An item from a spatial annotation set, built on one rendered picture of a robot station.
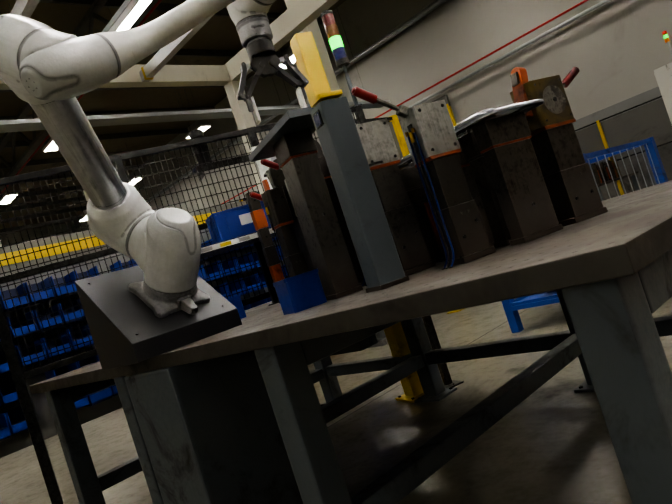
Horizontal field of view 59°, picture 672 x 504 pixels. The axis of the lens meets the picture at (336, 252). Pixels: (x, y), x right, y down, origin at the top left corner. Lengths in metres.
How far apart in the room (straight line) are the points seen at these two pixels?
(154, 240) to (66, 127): 0.37
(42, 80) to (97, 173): 0.42
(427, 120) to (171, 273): 0.84
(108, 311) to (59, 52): 0.75
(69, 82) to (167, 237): 0.53
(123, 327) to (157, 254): 0.22
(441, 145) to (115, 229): 0.97
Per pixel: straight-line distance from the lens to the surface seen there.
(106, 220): 1.81
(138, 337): 1.71
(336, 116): 1.36
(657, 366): 0.92
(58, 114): 1.60
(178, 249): 1.72
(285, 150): 1.59
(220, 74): 7.49
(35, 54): 1.40
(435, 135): 1.35
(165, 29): 1.52
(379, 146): 1.57
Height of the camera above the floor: 0.78
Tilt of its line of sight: 1 degrees up
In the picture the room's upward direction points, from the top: 18 degrees counter-clockwise
